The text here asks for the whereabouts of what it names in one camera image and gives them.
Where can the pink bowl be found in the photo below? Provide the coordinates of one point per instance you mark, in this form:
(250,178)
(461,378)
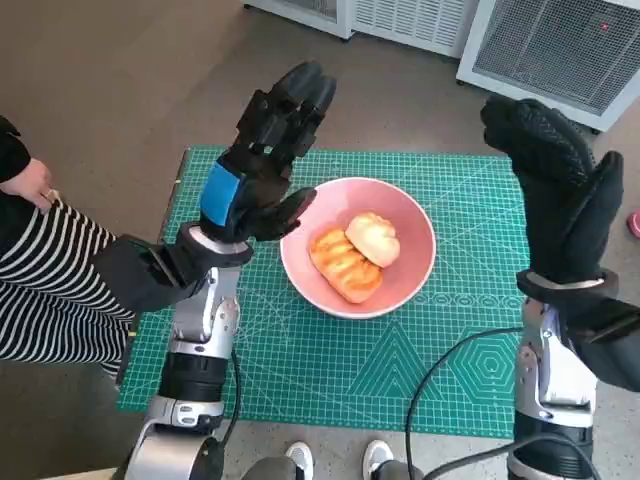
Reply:
(415,280)

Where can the long grilled toy bread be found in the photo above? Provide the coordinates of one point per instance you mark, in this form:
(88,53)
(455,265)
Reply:
(345,272)

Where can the green cutting mat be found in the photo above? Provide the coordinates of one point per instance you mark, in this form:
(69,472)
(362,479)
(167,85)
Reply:
(310,360)

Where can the white cabinet with mesh door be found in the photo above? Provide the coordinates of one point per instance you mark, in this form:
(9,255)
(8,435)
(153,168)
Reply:
(555,50)

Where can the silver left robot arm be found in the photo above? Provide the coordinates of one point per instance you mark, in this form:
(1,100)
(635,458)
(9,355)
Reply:
(200,320)

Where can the dark grey leg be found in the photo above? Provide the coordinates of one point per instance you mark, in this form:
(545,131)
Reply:
(397,472)
(270,471)

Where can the white shoe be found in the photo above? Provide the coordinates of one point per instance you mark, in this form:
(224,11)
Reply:
(299,457)
(376,456)

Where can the white cabinet with glass door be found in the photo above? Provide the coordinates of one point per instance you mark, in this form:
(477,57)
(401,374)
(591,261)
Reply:
(305,12)

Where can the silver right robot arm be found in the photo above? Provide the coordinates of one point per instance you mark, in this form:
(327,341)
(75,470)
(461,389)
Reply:
(555,370)

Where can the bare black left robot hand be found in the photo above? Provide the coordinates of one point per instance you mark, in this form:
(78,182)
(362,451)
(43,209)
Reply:
(260,190)

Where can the person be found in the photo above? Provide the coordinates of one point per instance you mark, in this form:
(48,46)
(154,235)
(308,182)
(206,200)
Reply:
(55,290)

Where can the white cabinet with vent slats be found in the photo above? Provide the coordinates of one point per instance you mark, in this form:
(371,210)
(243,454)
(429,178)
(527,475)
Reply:
(415,20)

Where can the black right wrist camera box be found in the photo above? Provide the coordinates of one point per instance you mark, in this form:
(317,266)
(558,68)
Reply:
(615,340)

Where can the person's hand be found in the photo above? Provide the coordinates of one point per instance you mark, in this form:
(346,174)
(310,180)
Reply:
(30,180)

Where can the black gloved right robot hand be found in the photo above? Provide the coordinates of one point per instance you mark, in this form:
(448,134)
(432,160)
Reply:
(565,210)

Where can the pink object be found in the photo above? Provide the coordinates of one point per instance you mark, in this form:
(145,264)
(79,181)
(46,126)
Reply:
(635,224)

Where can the round toy bread bun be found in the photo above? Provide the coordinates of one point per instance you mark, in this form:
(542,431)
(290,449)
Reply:
(375,237)

